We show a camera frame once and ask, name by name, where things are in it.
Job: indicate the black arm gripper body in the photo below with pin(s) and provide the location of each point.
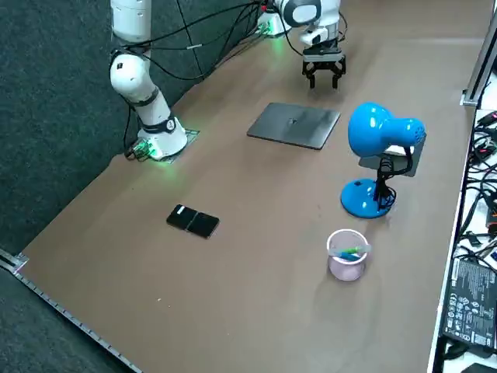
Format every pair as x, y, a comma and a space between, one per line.
324, 58

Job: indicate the blue desk lamp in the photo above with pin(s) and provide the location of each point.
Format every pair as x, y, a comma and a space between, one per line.
369, 124

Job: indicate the silver laptop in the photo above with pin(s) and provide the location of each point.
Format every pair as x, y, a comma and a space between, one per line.
279, 128

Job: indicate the white computer mouse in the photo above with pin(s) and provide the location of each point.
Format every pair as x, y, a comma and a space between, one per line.
396, 150

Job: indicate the dark grey mouse pad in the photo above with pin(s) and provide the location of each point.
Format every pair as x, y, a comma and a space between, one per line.
415, 163

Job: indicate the power strip with red light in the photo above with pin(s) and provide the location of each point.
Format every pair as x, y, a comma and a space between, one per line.
485, 147
488, 117

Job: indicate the green pen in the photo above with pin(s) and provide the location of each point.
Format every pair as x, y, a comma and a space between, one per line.
351, 249

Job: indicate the black foldable phone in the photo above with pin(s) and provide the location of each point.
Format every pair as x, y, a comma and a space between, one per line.
202, 225

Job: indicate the black labelled power brick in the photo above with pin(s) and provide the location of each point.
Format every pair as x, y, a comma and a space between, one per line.
470, 303

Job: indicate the aluminium camera post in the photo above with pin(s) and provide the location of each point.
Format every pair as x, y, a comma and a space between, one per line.
477, 77

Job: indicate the aluminium table edge rail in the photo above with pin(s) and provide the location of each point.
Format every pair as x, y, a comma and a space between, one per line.
77, 323

